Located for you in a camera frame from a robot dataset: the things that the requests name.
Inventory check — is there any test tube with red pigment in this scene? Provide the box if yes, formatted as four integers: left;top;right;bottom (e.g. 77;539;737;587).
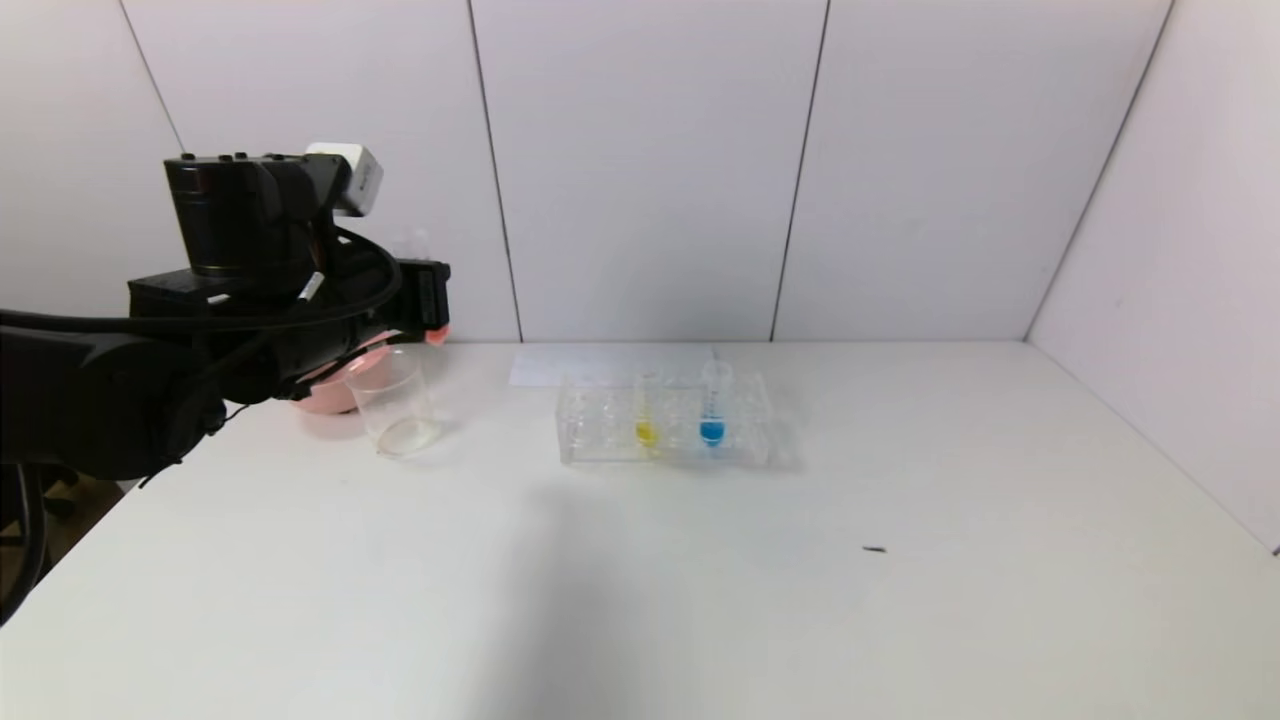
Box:
400;228;451;347

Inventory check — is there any white paper sheet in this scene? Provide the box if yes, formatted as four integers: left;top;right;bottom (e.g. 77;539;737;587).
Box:
509;347;719;389

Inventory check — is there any clear plastic test tube rack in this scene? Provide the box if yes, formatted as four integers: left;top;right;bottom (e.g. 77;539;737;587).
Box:
558;370;778;469

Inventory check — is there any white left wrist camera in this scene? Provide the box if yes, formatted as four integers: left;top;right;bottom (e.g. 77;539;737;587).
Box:
305;142;384;218

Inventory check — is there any test tube with blue pigment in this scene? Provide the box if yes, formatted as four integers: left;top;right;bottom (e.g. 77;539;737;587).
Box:
699;358;728;448

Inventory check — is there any pink bowl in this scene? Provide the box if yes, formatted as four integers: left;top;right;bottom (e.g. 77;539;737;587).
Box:
285;335;396;416

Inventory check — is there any clear glass beaker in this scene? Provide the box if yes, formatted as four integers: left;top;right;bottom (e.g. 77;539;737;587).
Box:
346;347;441;460

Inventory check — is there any test tube with yellow pigment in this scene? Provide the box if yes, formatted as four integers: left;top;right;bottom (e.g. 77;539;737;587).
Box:
632;364;663;450

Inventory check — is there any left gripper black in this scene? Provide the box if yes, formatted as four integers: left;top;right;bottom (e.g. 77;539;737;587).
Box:
391;258;451;343

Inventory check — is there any dark chair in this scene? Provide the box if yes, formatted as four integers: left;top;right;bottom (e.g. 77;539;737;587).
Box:
0;462;126;621

